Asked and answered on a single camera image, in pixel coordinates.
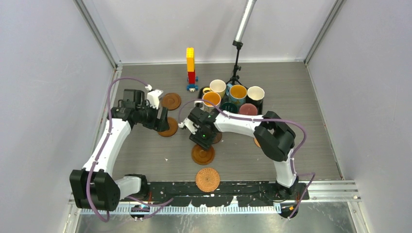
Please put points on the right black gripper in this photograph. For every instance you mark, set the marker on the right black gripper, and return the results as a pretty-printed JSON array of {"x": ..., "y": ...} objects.
[{"x": 205, "y": 143}]

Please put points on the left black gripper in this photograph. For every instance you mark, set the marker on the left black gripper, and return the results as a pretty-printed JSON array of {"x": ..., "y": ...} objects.
[{"x": 162, "y": 124}]

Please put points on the dark brown wooden coaster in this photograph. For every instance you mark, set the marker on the dark brown wooden coaster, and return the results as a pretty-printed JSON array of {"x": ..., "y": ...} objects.
[{"x": 217, "y": 138}]

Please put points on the rattan coaster front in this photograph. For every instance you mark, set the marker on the rattan coaster front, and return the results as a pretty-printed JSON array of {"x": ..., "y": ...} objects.
[{"x": 207, "y": 179}]

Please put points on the rattan coaster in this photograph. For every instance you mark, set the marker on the rattan coaster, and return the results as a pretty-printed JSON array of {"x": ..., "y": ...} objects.
[
  {"x": 207, "y": 179},
  {"x": 256, "y": 142}
]

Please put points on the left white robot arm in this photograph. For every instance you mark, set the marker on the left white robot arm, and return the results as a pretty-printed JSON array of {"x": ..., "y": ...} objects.
[{"x": 93, "y": 186}]

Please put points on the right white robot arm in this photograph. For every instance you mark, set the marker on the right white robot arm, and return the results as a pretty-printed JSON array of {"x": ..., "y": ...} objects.
[{"x": 279, "y": 139}]

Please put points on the floral white mug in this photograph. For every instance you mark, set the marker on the floral white mug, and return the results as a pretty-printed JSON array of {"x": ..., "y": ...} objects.
[{"x": 208, "y": 101}]

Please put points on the dark green mug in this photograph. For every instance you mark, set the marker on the dark green mug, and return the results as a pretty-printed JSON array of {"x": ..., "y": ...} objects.
[{"x": 230, "y": 107}]

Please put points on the pink ghost mug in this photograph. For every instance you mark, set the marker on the pink ghost mug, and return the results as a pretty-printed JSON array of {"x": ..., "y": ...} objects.
[{"x": 248, "y": 109}]

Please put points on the cream yellow mug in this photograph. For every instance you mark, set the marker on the cream yellow mug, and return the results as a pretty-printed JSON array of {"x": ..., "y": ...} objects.
[{"x": 218, "y": 86}]

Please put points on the blue patterned mug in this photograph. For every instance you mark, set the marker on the blue patterned mug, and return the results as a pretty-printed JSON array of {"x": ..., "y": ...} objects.
[{"x": 236, "y": 94}]

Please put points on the toy brick tower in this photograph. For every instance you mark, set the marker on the toy brick tower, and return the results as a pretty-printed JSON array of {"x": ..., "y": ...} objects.
[{"x": 192, "y": 77}]

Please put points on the black serving tray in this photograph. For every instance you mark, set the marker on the black serving tray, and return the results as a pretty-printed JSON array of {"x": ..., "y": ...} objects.
[{"x": 240, "y": 95}]

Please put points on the black white-inside mug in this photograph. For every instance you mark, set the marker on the black white-inside mug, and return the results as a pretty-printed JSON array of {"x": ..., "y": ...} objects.
[{"x": 255, "y": 96}]

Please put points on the black tripod stand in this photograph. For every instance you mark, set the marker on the black tripod stand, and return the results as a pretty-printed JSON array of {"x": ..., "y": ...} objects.
[{"x": 235, "y": 78}]

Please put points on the silver metal pole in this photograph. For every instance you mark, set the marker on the silver metal pole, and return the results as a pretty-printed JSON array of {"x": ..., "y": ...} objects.
[{"x": 244, "y": 20}]

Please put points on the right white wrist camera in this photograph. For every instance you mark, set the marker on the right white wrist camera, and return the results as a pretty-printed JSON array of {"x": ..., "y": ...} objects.
[{"x": 190, "y": 125}]

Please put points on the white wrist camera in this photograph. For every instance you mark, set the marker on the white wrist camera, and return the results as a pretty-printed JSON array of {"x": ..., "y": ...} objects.
[
  {"x": 190, "y": 125},
  {"x": 153, "y": 96}
]

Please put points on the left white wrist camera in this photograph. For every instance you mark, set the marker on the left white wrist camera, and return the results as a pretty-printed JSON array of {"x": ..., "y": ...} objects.
[{"x": 153, "y": 96}]

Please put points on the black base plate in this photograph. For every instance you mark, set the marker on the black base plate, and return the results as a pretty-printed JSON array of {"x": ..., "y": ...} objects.
[{"x": 245, "y": 193}]

